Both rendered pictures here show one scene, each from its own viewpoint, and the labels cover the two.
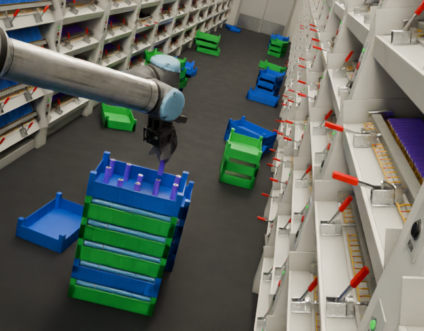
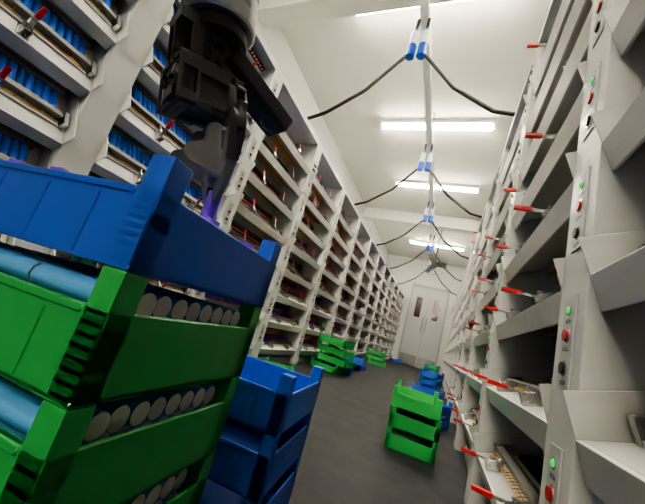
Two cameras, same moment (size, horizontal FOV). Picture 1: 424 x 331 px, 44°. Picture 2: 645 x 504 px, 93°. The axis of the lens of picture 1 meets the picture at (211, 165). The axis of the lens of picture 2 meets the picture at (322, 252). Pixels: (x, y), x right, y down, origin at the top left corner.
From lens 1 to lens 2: 1.57 m
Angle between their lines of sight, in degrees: 39
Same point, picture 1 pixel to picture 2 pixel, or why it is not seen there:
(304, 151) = (610, 218)
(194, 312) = not seen: outside the picture
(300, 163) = (607, 251)
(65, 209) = not seen: hidden behind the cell
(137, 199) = (3, 196)
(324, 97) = (624, 86)
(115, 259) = not seen: outside the picture
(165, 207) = (89, 221)
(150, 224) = (5, 311)
